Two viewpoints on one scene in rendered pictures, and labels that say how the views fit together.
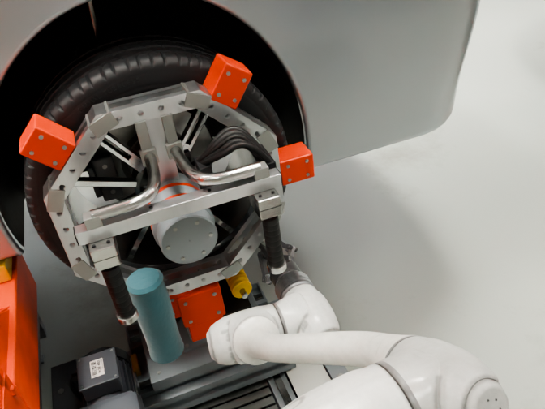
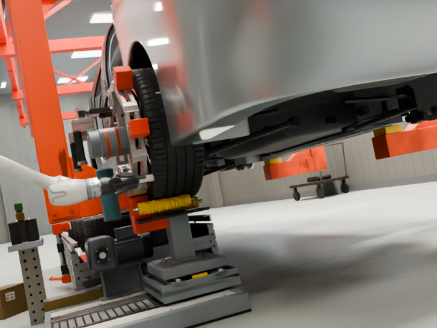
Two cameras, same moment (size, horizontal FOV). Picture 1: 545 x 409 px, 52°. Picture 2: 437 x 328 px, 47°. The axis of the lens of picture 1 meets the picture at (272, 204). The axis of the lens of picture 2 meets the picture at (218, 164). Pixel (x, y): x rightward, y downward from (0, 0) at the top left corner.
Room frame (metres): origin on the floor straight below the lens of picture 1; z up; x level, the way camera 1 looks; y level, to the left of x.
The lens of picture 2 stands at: (1.40, -2.23, 0.53)
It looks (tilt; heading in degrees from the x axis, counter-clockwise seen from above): 3 degrees up; 87
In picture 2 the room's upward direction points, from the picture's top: 11 degrees counter-clockwise
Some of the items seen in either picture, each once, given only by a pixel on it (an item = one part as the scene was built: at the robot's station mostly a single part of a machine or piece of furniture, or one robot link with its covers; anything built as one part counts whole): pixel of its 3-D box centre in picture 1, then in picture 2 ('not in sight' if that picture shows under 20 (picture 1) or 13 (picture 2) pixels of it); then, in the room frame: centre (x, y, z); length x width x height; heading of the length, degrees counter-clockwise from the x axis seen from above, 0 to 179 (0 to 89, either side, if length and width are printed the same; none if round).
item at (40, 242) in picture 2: not in sight; (26, 244); (0.45, 0.65, 0.44); 0.43 x 0.17 x 0.03; 106
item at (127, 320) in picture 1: (118, 290); (75, 157); (0.86, 0.34, 0.83); 0.04 x 0.04 x 0.16
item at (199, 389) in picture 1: (208, 346); (187, 278); (1.29, 0.28, 0.13); 0.50 x 0.36 x 0.10; 106
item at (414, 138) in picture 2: not in sight; (408, 129); (2.98, 1.29, 0.69); 0.52 x 0.17 x 0.35; 16
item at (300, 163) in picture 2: not in sight; (287, 160); (2.45, 3.15, 0.69); 0.52 x 0.17 x 0.35; 16
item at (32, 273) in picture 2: not in sight; (34, 284); (0.44, 0.67, 0.21); 0.10 x 0.10 x 0.42; 16
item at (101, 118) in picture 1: (173, 200); (126, 140); (1.13, 0.24, 0.85); 0.54 x 0.07 x 0.54; 106
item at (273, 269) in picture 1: (273, 241); (79, 147); (0.95, 0.01, 0.83); 0.04 x 0.04 x 0.16
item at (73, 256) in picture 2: not in sight; (69, 250); (0.37, 1.85, 0.28); 2.47 x 0.09 x 0.22; 106
